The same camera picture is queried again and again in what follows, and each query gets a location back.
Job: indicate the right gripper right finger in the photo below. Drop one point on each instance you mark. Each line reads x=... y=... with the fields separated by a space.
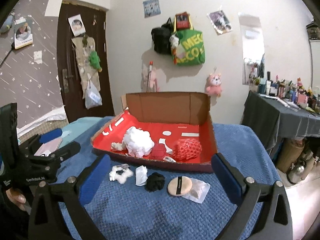
x=274 y=220

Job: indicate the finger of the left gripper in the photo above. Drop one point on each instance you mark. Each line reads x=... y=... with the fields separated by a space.
x=59 y=155
x=47 y=135

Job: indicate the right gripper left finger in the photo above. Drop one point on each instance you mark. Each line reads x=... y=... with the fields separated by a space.
x=46 y=219

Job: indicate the white fluffy hair clip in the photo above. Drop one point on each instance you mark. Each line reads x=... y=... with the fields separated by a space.
x=120 y=173

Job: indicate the white mesh bath pouf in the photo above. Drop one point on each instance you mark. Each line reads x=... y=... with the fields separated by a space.
x=137 y=142

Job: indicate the clear plastic sachet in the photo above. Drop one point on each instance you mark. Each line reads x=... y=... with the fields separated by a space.
x=198 y=191

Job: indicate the small white cloth pad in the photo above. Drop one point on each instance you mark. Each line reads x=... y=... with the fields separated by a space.
x=141 y=175

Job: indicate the red chenille sponge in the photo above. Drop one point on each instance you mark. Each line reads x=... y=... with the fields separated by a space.
x=159 y=152

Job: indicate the black fuzzy pompom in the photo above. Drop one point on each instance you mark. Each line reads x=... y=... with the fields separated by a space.
x=155 y=182

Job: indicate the beige powder puff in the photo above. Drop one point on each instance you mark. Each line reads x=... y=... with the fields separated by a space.
x=179 y=186

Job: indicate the red mesh pouf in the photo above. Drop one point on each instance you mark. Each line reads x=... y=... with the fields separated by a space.
x=185 y=149

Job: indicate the person's left hand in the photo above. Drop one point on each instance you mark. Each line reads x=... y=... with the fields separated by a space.
x=17 y=198

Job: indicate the white plastic bag on door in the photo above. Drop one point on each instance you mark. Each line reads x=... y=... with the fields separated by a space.
x=92 y=96

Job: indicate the blue knitted blanket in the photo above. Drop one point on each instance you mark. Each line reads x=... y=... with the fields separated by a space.
x=130 y=212

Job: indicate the dark wooden door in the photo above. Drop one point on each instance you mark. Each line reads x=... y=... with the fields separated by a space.
x=82 y=19

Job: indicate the green plush toy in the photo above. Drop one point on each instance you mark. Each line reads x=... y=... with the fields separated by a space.
x=95 y=61

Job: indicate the table with grey cloth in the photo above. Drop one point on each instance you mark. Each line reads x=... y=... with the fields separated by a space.
x=270 y=120

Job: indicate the hanging fabric organizer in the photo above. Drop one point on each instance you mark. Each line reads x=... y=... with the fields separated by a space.
x=82 y=58

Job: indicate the cardboard box red lining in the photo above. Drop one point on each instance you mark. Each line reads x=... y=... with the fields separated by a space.
x=168 y=117

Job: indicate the pink plush toy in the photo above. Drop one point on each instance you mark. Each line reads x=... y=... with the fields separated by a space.
x=213 y=87

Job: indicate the green tote bag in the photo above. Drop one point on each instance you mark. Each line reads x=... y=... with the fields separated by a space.
x=187 y=45

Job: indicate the black bag on wall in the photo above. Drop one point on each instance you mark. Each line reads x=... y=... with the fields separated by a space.
x=161 y=36

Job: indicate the blue wall poster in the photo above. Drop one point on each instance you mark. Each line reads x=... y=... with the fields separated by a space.
x=151 y=8

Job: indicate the wall mirror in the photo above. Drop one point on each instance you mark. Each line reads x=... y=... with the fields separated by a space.
x=253 y=49

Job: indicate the photo on wall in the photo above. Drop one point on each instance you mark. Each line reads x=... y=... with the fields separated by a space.
x=220 y=22

